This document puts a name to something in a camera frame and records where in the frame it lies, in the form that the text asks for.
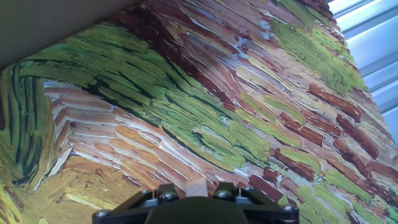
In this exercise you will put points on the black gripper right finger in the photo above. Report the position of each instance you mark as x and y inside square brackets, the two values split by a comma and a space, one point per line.
[273, 214]

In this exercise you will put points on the brown cardboard box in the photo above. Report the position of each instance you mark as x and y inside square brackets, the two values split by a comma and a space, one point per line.
[46, 25]

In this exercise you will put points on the painting print cloth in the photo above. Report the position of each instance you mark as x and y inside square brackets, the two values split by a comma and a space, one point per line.
[217, 109]

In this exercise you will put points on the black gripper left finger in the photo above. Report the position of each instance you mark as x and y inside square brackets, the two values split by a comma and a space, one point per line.
[124, 214]

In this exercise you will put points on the small wooden cube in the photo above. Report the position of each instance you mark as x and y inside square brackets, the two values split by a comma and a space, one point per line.
[196, 188]

